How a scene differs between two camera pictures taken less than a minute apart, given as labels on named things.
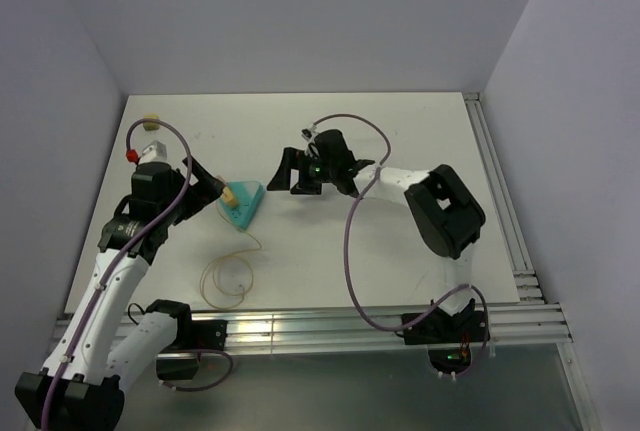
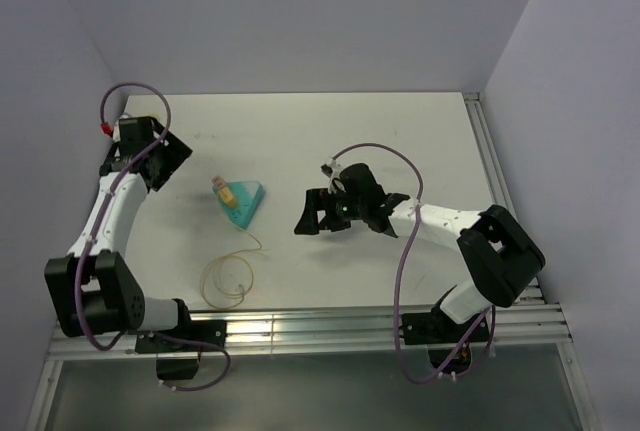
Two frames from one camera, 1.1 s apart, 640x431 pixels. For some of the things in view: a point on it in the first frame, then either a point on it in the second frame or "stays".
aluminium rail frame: (537, 325) stays
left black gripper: (200, 193) → (176, 155)
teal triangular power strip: (248, 195) stays
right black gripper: (281, 181) → (309, 223)
